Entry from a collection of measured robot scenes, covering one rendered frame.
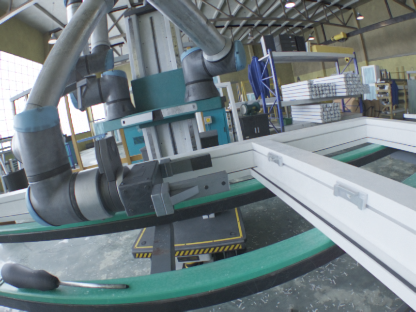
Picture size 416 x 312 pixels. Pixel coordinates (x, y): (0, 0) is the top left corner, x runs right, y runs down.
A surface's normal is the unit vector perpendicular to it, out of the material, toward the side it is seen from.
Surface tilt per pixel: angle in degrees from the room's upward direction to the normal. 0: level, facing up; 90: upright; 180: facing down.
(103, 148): 67
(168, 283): 0
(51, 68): 73
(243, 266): 0
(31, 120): 87
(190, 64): 90
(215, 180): 90
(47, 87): 82
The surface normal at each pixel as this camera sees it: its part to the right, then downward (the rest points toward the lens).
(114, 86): 0.37, 0.15
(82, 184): 0.00, -0.53
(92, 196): 0.12, -0.03
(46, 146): 0.81, -0.01
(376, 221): -0.97, 0.21
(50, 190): 0.61, 0.08
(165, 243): -0.18, -0.96
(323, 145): 0.17, 0.20
